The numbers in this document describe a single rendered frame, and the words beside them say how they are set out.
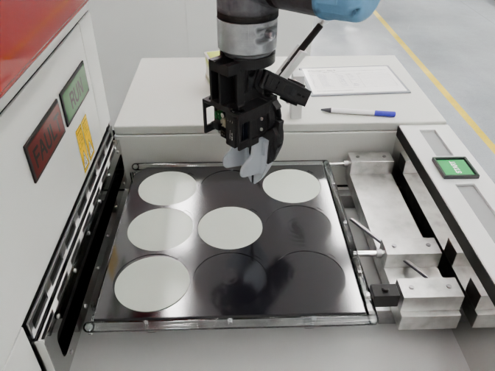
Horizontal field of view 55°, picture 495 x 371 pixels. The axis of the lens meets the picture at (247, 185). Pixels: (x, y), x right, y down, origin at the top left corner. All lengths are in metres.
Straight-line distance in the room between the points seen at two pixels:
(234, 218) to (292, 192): 0.12
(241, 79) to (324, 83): 0.47
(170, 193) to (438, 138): 0.49
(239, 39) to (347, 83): 0.51
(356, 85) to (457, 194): 0.38
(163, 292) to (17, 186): 0.24
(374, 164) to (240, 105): 0.37
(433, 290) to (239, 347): 0.27
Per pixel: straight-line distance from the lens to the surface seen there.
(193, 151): 0.91
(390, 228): 0.80
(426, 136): 0.92
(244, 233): 0.73
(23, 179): 0.56
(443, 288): 0.69
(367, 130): 0.93
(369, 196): 0.86
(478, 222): 0.73
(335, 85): 1.05
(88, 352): 0.72
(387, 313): 0.72
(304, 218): 0.76
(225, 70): 0.59
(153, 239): 0.73
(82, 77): 0.75
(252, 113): 0.61
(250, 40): 0.58
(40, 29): 0.49
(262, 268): 0.68
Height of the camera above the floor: 1.38
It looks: 36 degrees down
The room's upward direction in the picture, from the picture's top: straight up
